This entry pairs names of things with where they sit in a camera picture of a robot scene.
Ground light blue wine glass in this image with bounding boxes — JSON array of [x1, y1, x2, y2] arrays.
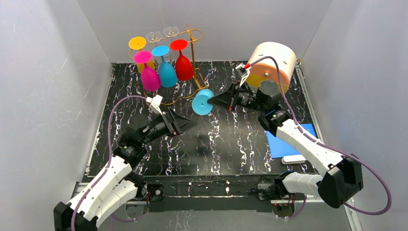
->
[[191, 89, 214, 116]]

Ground red wine glass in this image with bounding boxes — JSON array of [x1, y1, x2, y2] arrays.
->
[[170, 39, 194, 81]]

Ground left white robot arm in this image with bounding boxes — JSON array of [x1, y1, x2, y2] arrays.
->
[[53, 108, 197, 231]]

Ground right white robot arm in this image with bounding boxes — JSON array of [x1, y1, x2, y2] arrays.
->
[[207, 80, 364, 208]]

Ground teal blue wine glass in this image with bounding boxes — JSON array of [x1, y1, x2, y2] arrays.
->
[[152, 45, 178, 88]]

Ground magenta wine glass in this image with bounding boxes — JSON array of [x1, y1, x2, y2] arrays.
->
[[133, 51, 161, 91]]

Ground clear wine glass right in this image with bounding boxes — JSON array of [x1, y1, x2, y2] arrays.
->
[[163, 26, 179, 47]]

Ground clear wine glass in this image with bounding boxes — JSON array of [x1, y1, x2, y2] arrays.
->
[[145, 31, 162, 57], [163, 26, 179, 47]]

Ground yellow wine glass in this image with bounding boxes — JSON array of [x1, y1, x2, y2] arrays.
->
[[128, 37, 155, 73]]

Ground clear wine glass left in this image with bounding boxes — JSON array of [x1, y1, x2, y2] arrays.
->
[[145, 31, 162, 57]]

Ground round pastel drawer cabinet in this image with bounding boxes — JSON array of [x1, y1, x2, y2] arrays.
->
[[245, 42, 297, 93]]

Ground blue flat board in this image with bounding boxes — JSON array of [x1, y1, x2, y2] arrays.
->
[[265, 131, 300, 159]]

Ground small white bar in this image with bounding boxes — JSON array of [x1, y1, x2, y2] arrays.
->
[[281, 154, 306, 165]]

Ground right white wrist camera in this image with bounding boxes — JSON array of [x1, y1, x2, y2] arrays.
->
[[235, 63, 250, 88]]

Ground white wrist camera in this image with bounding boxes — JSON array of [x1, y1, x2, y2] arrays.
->
[[235, 63, 250, 88], [146, 95, 163, 115]]

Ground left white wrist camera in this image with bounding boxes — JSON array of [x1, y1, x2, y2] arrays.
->
[[146, 95, 163, 115]]

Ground gold wire wine glass rack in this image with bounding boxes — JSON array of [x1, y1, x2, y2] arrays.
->
[[131, 25, 208, 106]]

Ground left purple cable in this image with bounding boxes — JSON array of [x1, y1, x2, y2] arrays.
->
[[70, 95, 152, 231]]

